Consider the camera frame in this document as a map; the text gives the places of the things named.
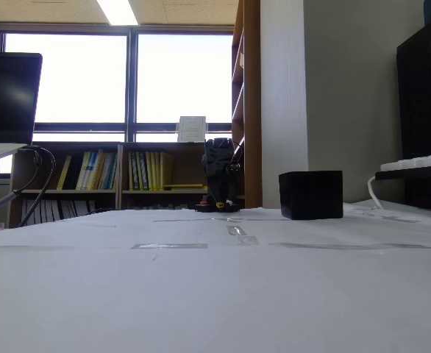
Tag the ceiling light panel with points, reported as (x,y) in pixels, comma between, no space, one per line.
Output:
(118,11)

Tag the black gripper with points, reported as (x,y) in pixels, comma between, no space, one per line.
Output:
(215,186)

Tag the framed paper sign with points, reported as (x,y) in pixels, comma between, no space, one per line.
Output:
(191,128)

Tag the slanted yellow book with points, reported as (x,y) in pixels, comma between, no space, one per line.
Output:
(64,173)

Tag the white power strip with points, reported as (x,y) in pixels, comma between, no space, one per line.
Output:
(414,162)

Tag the yellow binder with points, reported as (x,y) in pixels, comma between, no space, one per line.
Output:
(131,171)
(136,171)
(142,171)
(148,171)
(158,171)
(153,171)

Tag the white blue book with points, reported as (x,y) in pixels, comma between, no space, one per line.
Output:
(91,171)

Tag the black pegboard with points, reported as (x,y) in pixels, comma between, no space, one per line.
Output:
(425,92)

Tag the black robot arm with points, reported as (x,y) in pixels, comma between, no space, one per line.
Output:
(215,154)

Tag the tall wooden bookshelf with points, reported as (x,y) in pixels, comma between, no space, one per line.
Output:
(252,92)

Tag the black square container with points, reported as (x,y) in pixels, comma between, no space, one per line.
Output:
(311,195)

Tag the white yellow book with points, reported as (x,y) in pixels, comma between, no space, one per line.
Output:
(84,171)

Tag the dark window frame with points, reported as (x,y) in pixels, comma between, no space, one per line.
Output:
(132,73)

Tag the clear tape strip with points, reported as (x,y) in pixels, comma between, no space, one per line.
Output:
(169,245)
(235,230)

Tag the white paper table cover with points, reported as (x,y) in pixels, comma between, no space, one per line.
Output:
(201,294)

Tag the flat yellow folder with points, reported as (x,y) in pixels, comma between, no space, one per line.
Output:
(182,187)

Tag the tall yellow book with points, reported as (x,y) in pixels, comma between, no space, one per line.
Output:
(98,169)

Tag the black laptop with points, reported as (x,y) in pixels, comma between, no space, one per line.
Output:
(6,95)

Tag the low wooden bookshelf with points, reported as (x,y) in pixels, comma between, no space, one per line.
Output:
(64,191)
(164,147)

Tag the white teal book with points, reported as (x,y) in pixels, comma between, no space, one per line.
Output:
(107,173)

